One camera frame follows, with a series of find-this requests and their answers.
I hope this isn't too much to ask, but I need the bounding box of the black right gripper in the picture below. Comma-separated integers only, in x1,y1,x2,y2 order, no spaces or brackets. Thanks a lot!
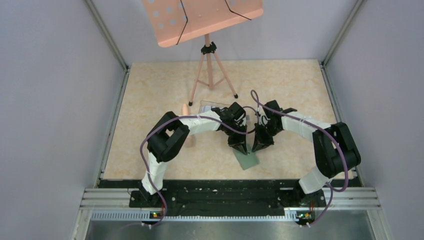
252,122,282,153

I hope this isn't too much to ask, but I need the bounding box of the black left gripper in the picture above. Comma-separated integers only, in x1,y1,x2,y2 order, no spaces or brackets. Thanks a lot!
223,120,247,155

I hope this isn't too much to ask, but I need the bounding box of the green leather card holder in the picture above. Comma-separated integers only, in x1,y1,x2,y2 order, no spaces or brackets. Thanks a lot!
232,145,260,171

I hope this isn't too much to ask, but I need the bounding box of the clear plastic card box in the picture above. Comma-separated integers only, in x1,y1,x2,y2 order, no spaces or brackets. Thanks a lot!
198,100,230,114

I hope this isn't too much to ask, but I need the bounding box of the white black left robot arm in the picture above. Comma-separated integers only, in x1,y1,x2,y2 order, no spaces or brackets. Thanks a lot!
139,102,248,207

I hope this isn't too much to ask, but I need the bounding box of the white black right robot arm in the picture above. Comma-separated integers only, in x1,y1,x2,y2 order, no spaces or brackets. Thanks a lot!
252,100,362,206

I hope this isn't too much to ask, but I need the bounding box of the pink music stand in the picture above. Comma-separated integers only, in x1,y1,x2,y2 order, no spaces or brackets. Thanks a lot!
141,0,264,106

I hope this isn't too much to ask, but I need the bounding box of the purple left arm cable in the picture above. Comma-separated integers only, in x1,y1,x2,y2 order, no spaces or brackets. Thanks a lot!
139,105,263,229

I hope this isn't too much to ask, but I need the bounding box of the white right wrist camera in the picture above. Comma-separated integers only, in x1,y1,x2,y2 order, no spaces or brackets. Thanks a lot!
255,111,269,126

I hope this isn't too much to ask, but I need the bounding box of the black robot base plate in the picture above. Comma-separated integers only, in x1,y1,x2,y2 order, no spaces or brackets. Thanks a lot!
127,178,327,218

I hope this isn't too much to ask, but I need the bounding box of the aluminium front rail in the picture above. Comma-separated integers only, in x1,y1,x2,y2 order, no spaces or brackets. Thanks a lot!
79,187,381,222

